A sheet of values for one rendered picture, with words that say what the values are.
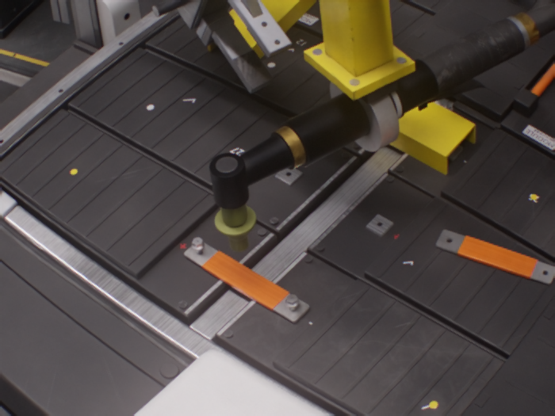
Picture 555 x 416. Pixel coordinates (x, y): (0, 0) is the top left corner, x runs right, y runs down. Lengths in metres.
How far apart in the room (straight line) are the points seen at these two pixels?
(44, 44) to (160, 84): 1.32
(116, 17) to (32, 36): 1.14
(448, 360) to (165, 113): 0.50
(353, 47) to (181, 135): 0.36
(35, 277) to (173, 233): 0.22
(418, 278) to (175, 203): 0.29
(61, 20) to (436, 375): 1.88
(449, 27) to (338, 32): 0.44
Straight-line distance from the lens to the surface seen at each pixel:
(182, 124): 1.45
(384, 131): 1.20
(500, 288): 1.25
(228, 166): 1.16
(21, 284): 1.19
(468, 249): 1.28
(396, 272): 1.27
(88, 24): 1.78
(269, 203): 1.36
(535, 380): 1.17
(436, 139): 1.38
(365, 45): 1.15
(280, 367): 1.20
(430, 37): 1.55
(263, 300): 1.26
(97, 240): 1.34
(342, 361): 1.20
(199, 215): 1.34
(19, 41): 2.85
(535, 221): 1.32
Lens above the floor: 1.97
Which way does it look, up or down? 47 degrees down
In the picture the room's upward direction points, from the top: 8 degrees counter-clockwise
